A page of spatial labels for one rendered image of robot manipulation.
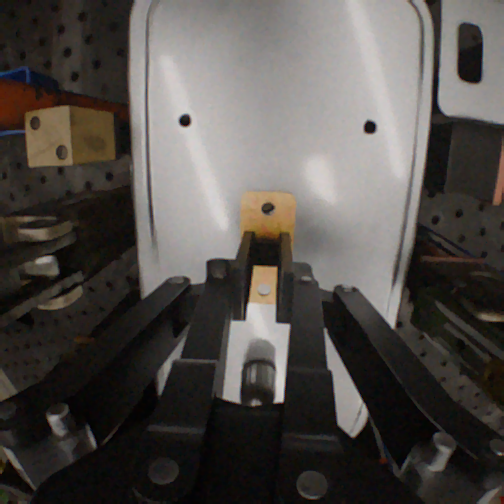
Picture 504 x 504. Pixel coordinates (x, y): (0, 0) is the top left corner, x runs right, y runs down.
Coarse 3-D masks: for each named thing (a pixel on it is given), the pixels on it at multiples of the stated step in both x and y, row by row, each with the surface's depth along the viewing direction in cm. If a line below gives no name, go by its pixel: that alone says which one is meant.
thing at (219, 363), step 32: (224, 288) 13; (192, 320) 11; (224, 320) 11; (192, 352) 9; (224, 352) 11; (192, 384) 7; (160, 416) 6; (192, 416) 6; (160, 448) 5; (192, 448) 5; (160, 480) 4; (192, 480) 4
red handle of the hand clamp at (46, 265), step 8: (48, 256) 17; (56, 256) 17; (24, 264) 16; (32, 264) 17; (40, 264) 17; (48, 264) 17; (56, 264) 17; (24, 272) 16; (32, 272) 17; (40, 272) 17; (48, 272) 17; (56, 272) 18; (24, 280) 17
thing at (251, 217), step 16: (256, 192) 20; (272, 192) 20; (256, 208) 21; (288, 208) 20; (240, 224) 21; (256, 224) 21; (272, 224) 21; (288, 224) 21; (240, 240) 21; (256, 240) 21; (272, 240) 21; (256, 256) 21; (272, 256) 21; (256, 272) 22; (272, 272) 22; (256, 288) 22; (272, 288) 22; (272, 304) 23
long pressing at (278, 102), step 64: (192, 0) 17; (256, 0) 17; (320, 0) 17; (384, 0) 16; (128, 64) 19; (192, 64) 19; (256, 64) 19; (320, 64) 18; (384, 64) 18; (128, 128) 20; (192, 128) 20; (256, 128) 20; (320, 128) 20; (384, 128) 19; (192, 192) 22; (320, 192) 21; (384, 192) 21; (192, 256) 24; (320, 256) 23; (384, 256) 22; (256, 320) 25
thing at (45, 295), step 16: (48, 240) 17; (64, 240) 18; (0, 256) 14; (16, 256) 14; (32, 256) 15; (0, 272) 13; (16, 272) 15; (64, 272) 19; (80, 272) 19; (0, 288) 14; (16, 288) 15; (32, 288) 16; (48, 288) 17; (64, 288) 18; (0, 304) 14; (16, 304) 14; (32, 304) 15; (0, 320) 13
